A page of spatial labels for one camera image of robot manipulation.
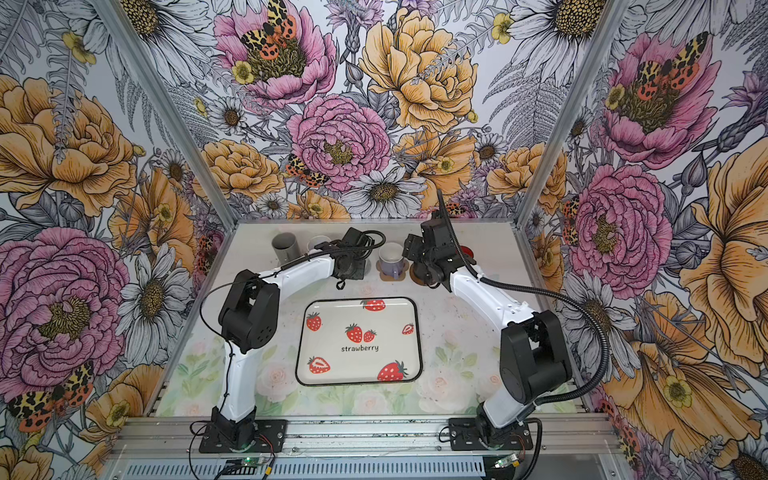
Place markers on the cork paw print coaster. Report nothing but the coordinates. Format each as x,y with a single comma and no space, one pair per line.
393,272

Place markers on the aluminium front rail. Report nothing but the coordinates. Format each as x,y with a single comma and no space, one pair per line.
362,436

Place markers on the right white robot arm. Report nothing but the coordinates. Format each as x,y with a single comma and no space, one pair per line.
533,354

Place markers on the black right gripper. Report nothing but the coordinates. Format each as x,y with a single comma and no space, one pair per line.
412,246

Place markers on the white lilac handled mug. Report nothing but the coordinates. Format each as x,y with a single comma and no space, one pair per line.
391,252

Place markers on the white mug red inside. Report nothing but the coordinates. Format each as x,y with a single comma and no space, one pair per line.
468,251

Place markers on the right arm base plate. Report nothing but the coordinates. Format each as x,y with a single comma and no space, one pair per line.
478,434

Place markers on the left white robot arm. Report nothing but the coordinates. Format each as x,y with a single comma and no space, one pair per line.
249,316

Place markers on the scratched brown wooden round coaster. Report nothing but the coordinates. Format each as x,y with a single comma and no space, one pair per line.
415,279

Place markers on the white strawberry serving tray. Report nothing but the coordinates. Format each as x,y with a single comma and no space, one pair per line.
359,341

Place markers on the grey mug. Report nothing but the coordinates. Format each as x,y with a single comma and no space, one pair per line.
286,248

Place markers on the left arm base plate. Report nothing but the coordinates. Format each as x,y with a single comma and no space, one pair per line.
247,436

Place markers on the left aluminium corner post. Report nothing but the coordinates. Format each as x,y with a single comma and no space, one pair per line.
130,45

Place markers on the aluminium corner post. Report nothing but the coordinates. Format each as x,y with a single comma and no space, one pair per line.
130,45
603,37

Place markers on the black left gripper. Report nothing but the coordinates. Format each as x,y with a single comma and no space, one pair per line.
358,274

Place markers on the right aluminium corner post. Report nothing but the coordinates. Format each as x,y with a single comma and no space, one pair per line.
603,37

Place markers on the blue floral mug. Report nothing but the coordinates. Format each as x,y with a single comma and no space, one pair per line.
318,243

